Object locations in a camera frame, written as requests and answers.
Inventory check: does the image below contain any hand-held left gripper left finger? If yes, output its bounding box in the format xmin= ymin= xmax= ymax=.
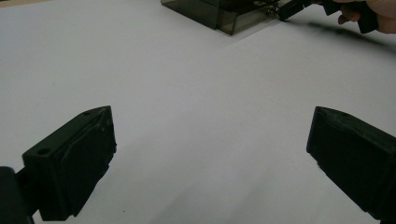
xmin=21 ymin=105 xmax=118 ymax=222

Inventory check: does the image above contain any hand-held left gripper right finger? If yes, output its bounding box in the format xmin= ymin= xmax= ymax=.
xmin=306 ymin=105 xmax=396 ymax=222

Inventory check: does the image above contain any smoky transparent drawer box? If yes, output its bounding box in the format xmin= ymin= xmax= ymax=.
xmin=161 ymin=0 xmax=281 ymax=35

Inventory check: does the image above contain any light wooden table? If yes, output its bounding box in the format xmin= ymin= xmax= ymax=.
xmin=0 ymin=0 xmax=50 ymax=8

